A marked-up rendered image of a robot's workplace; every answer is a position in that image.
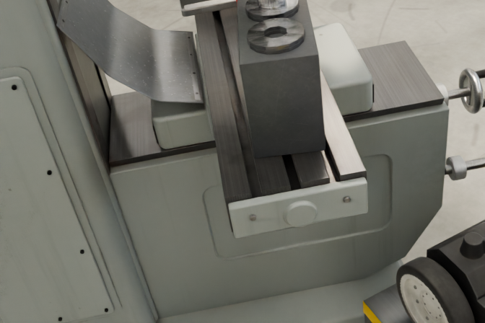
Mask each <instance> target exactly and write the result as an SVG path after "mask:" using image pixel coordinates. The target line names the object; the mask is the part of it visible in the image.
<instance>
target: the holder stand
mask: <svg viewBox="0 0 485 323"><path fill-rule="evenodd" d="M237 26H238V47H239V66H240V75H241V79H242V87H243V92H244V97H245V106H246V110H247V115H248V123H249V128H250V137H251V141H252V146H253V154H254V157H255V158H263V157H270V156H281V155H287V154H299V153H305V152H312V151H324V150H325V128H324V118H323V99H322V89H321V79H320V59H319V53H318V47H317V43H316V40H315V34H314V30H313V24H312V21H311V17H310V11H309V8H308V4H307V0H286V2H285V4H284V5H283V6H281V7H279V8H276V9H262V8H260V7H259V6H258V2H257V0H237Z"/></svg>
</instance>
